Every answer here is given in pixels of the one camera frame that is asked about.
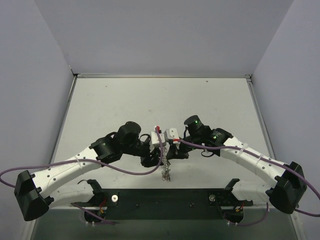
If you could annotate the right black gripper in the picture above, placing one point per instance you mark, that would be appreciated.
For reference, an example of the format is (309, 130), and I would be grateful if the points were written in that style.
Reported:
(175, 150)

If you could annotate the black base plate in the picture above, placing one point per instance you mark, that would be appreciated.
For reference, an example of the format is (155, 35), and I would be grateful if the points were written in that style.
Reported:
(166, 204)

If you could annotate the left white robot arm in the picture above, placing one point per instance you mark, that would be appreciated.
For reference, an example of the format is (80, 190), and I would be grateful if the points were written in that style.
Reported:
(47, 187)

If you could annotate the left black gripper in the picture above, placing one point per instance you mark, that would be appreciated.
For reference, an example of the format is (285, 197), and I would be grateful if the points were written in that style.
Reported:
(152, 157)

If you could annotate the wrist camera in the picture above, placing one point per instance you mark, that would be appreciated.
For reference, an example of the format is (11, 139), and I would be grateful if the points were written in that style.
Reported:
(172, 136)
(156, 138)

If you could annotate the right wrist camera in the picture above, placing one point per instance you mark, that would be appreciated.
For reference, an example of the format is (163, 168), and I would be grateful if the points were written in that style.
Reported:
(172, 136)

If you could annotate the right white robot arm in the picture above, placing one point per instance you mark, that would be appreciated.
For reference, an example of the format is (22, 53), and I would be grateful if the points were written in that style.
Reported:
(282, 185)

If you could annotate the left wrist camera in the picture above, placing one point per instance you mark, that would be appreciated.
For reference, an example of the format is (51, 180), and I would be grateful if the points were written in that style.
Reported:
(156, 138)

